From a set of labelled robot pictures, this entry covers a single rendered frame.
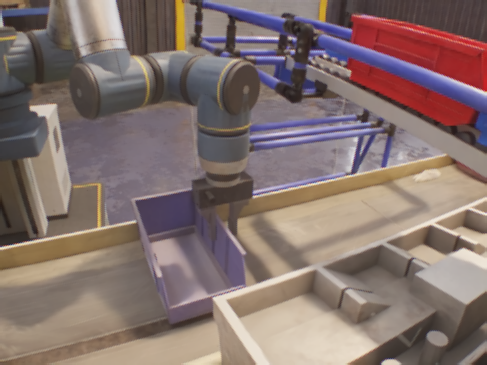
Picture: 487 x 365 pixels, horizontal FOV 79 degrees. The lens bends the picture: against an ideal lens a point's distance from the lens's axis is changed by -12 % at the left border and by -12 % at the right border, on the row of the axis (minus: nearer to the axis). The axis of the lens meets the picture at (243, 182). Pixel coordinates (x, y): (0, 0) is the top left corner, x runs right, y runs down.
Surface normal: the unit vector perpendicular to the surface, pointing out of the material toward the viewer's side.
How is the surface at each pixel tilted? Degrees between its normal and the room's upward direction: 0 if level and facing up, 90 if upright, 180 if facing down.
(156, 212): 88
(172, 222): 88
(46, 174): 90
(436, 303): 84
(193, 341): 0
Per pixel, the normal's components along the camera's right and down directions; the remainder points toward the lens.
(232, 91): 0.72, 0.34
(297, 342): -0.04, -0.94
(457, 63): -0.90, 0.20
